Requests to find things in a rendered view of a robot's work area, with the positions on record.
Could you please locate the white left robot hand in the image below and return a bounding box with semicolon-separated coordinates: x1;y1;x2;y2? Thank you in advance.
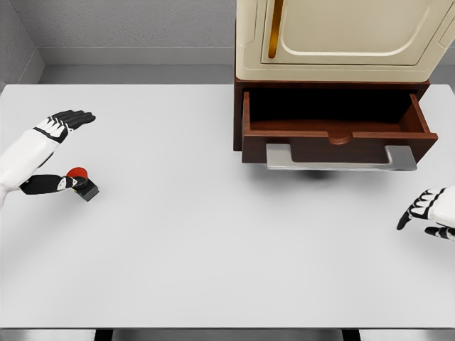
3;109;97;196

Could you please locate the cream and brown cabinet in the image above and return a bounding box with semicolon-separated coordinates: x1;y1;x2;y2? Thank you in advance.
233;0;455;153

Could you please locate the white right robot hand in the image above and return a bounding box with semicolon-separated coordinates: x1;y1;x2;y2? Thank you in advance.
396;185;455;243

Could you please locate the red button black switch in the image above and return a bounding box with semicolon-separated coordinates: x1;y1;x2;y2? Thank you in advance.
65;166;100;202

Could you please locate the silver drawer handle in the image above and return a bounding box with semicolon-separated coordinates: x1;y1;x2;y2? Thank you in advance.
265;143;418;172

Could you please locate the gold door handle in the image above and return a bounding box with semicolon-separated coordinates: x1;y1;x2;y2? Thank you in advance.
267;0;285;60

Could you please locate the cream cabinet door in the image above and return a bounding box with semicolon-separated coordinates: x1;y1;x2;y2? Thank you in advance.
261;0;451;67

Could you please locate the brown wooden drawer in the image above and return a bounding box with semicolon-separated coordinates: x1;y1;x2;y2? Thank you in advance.
241;88;439;172

